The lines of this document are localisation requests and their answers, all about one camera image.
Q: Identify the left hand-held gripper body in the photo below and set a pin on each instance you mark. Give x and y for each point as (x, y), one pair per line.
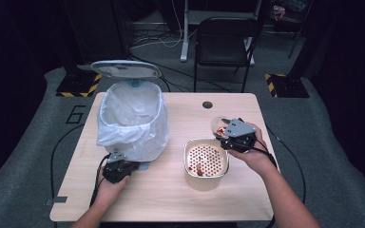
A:
(117, 169)

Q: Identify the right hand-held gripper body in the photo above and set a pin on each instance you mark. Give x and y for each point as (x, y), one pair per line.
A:
(239, 136)

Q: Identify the white plastic trash bag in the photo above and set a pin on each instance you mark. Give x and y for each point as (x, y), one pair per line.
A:
(133, 126)

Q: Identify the beige bin with perforated strainer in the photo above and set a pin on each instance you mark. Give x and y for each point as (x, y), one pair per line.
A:
(206, 158)

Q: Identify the grey-blue pedal trash can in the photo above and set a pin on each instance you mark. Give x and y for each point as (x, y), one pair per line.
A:
(125, 69)

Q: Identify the person's left hand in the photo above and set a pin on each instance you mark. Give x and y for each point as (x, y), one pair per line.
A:
(107, 193)

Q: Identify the person's right hand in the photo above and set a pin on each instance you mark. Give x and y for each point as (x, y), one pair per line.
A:
(255, 156)

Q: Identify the black table grommet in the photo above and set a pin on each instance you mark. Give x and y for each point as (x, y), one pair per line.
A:
(207, 105)

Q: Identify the grey tape strip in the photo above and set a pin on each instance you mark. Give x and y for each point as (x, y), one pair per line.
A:
(58, 200)

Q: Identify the black base with hazard stripes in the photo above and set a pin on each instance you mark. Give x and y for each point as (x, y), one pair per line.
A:
(79, 85)
(290, 87)

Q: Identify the black folding chair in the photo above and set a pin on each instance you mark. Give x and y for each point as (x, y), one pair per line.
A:
(225, 50)

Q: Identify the black tripod stand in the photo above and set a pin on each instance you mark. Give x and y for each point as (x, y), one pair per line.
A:
(297, 34)

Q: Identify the pink and white bag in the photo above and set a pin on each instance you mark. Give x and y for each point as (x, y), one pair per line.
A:
(278, 12)

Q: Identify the dark equipment cabinet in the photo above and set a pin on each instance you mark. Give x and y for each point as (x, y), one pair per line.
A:
(101, 31)

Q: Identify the white desk frame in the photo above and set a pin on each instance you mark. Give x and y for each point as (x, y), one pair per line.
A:
(184, 38)

